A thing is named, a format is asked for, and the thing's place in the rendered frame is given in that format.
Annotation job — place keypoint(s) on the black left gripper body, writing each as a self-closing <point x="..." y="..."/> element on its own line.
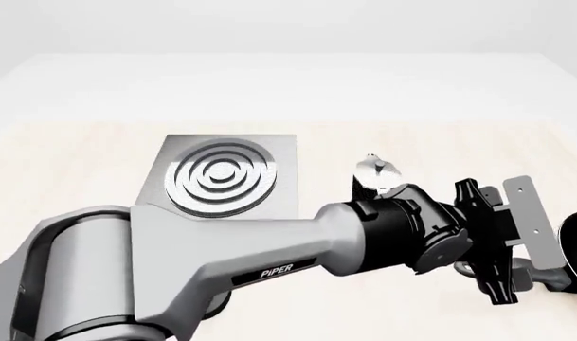
<point x="492" y="234"/>

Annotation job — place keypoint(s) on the silver-grey left robot arm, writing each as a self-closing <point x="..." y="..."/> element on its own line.
<point x="269" y="241"/>

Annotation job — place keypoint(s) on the flat stove plate with rings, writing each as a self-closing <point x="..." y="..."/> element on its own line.
<point x="281" y="149"/>

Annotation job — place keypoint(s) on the small flat plate on stalk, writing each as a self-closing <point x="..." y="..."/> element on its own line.
<point x="378" y="170"/>

